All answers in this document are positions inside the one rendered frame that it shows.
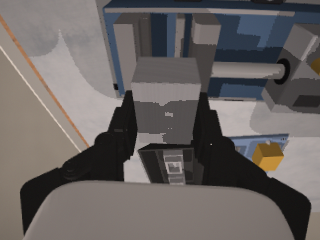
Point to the yellow-brown block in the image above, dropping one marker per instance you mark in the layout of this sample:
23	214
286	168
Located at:
267	157

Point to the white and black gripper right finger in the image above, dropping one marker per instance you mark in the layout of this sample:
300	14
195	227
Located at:
224	166

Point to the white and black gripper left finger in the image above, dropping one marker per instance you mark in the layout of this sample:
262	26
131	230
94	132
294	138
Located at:
103	161

